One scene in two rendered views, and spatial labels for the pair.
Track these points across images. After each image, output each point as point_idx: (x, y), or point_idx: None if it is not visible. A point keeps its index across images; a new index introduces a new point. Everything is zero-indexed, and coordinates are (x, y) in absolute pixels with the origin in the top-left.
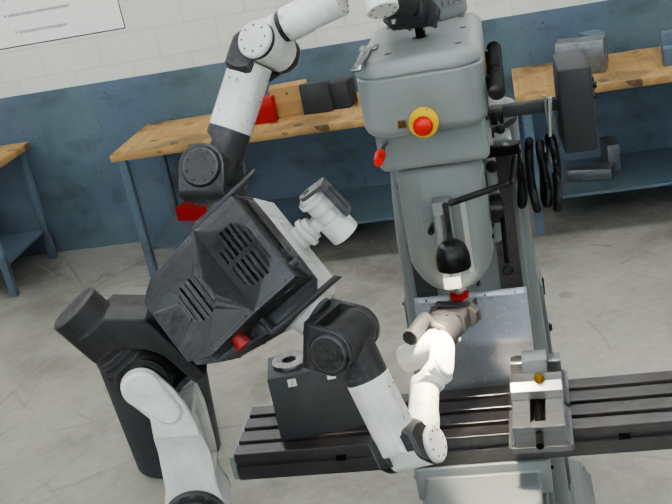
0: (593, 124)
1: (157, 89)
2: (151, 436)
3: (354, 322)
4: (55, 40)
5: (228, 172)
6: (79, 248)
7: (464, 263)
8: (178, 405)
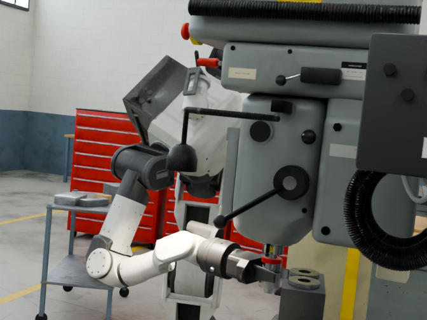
0: (359, 126)
1: None
2: None
3: (136, 155)
4: None
5: (221, 59)
6: None
7: (166, 162)
8: (176, 188)
